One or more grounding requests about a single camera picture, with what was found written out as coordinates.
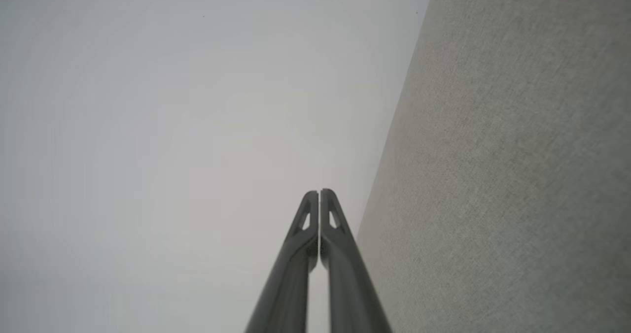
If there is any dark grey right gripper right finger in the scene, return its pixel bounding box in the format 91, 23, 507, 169
320, 189, 393, 333

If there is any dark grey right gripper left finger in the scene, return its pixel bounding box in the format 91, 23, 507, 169
245, 190, 319, 333

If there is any grey fabric sofa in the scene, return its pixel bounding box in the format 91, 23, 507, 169
355, 0, 631, 333

